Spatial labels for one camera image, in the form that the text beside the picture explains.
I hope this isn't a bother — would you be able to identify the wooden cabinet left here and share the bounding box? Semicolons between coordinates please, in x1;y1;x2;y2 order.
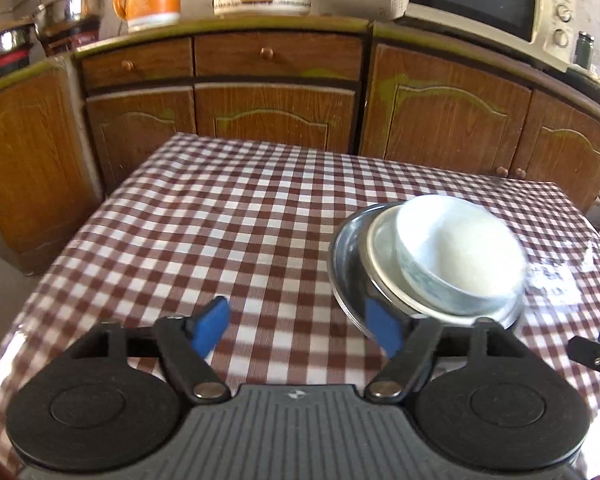
0;54;104;274

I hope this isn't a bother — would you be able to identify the white plate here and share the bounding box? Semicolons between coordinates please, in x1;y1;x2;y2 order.
357;204;526;328

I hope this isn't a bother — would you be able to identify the red induction cooker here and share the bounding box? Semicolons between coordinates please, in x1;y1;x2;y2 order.
38;27;99;56

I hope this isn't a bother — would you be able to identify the cream microwave oven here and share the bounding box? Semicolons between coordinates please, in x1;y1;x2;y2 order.
391;0;577;73

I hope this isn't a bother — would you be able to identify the large stainless steel bowl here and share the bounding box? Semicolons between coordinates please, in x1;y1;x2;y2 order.
327;204;524;335

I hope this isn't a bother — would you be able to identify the wooden kitchen cabinet right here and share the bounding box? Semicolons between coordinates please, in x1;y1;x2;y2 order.
358;23;600;211

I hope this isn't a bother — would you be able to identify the steel wok pot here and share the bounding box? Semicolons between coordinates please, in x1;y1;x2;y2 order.
32;0;106;41

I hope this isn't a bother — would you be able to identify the red white checkered tablecloth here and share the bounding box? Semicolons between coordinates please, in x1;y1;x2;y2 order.
0;133;600;478

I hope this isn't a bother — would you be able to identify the white blue patterned bowl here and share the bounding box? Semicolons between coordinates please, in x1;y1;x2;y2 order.
394;194;528;315

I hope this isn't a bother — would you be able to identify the dark green thermos bottle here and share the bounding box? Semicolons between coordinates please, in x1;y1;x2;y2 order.
574;32;595;70

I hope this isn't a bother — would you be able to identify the wooden drawer cabinet middle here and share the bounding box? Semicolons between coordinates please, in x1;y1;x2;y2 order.
76;16;370;192

